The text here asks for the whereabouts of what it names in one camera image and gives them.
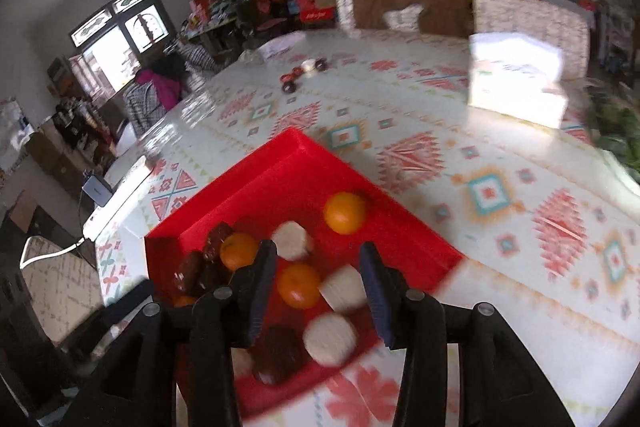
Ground patterned chair back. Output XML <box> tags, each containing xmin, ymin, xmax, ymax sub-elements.
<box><xmin>472</xmin><ymin>0</ymin><xmax>591</xmax><ymax>80</ymax></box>

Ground small grey device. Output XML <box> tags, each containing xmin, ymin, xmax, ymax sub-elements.
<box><xmin>82</xmin><ymin>174</ymin><xmax>113</xmax><ymax>208</ymax></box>

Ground red gift box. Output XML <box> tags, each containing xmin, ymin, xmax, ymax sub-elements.
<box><xmin>292</xmin><ymin>0</ymin><xmax>337</xmax><ymax>25</ymax></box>

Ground large orange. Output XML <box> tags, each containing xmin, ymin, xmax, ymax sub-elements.
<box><xmin>276</xmin><ymin>263</ymin><xmax>322</xmax><ymax>310</ymax></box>

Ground dark red wrinkled fruit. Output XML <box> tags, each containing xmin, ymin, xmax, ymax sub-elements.
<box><xmin>202</xmin><ymin>222</ymin><xmax>233</xmax><ymax>263</ymax></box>

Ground beige rice cake block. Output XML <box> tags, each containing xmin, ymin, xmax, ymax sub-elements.
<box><xmin>318</xmin><ymin>264</ymin><xmax>368</xmax><ymax>314</ymax></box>
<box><xmin>271</xmin><ymin>221</ymin><xmax>315</xmax><ymax>263</ymax></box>
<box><xmin>302</xmin><ymin>312</ymin><xmax>358</xmax><ymax>365</ymax></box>

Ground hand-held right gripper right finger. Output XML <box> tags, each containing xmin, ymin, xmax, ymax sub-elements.
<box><xmin>359</xmin><ymin>241</ymin><xmax>576</xmax><ymax>427</ymax></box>

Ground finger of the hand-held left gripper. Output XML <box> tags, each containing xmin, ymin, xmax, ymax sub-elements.
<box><xmin>97</xmin><ymin>278</ymin><xmax>157</xmax><ymax>323</ymax></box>

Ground chair with patterned cushion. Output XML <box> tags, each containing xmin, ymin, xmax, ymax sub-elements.
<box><xmin>20</xmin><ymin>237</ymin><xmax>106</xmax><ymax>348</ymax></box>

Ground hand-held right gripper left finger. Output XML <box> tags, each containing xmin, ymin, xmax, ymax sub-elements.
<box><xmin>65</xmin><ymin>238</ymin><xmax>278</xmax><ymax>427</ymax></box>

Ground white cable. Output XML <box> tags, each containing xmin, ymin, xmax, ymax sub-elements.
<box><xmin>20</xmin><ymin>234</ymin><xmax>88</xmax><ymax>268</ymax></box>

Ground black framed window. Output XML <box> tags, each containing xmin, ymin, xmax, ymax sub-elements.
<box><xmin>69</xmin><ymin>0</ymin><xmax>173</xmax><ymax>92</ymax></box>

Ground green spinach leaves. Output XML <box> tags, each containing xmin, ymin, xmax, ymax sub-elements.
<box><xmin>582</xmin><ymin>79</ymin><xmax>640</xmax><ymax>185</ymax></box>

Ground patterned tablecloth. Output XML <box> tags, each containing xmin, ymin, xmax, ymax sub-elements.
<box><xmin>92</xmin><ymin>27</ymin><xmax>640</xmax><ymax>427</ymax></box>

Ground white tissue pack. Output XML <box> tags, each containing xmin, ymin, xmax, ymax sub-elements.
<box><xmin>467</xmin><ymin>32</ymin><xmax>568</xmax><ymax>130</ymax></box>

